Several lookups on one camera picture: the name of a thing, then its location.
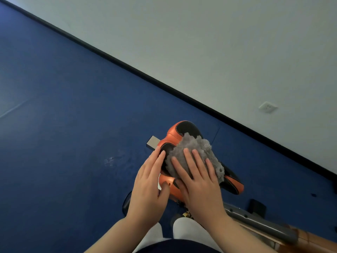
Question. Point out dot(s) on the person's left hand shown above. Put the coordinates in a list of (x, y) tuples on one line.
[(146, 194)]

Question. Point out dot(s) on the person's right hand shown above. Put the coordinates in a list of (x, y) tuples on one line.
[(202, 194)]

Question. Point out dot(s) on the person's right thumb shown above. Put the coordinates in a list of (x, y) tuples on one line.
[(181, 191)]

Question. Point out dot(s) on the person's right little finger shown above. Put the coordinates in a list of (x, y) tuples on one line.
[(212, 169)]

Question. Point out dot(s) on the person's right middle finger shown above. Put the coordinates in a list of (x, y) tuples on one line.
[(191, 162)]

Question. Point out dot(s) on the person's left thumb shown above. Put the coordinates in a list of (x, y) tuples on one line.
[(164, 191)]

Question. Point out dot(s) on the person's left middle finger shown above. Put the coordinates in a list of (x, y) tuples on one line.
[(150, 160)]

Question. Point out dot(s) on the grey fluffy cleaning cloth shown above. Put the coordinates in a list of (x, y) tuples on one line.
[(194, 146)]

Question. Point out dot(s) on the orange and black padded seat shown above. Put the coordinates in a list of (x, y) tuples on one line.
[(187, 127)]

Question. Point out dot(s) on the person's right forearm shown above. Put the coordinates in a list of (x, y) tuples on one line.
[(237, 237)]

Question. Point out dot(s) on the person's left forearm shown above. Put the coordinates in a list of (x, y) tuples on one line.
[(118, 235)]

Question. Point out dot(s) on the silver square metal tube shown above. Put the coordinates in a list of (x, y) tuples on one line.
[(152, 142)]

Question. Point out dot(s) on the yellow and black fitting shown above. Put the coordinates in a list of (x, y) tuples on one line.
[(187, 215)]

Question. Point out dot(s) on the black wheel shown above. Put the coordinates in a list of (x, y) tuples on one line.
[(127, 202)]

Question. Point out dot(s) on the white trousers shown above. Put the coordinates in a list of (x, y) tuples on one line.
[(188, 230)]

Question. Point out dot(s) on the dark navy shirt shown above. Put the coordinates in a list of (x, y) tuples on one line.
[(179, 247)]

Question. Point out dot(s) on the black skirting board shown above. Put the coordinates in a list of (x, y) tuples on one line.
[(168, 88)]

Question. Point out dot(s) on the black block on frame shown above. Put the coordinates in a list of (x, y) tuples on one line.
[(257, 206)]

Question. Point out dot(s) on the grey metal frame bar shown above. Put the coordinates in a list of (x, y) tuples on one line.
[(259, 222)]

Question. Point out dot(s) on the white wall socket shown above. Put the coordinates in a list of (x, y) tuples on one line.
[(268, 107)]

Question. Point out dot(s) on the brown wooden rail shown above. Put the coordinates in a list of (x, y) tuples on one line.
[(313, 241)]

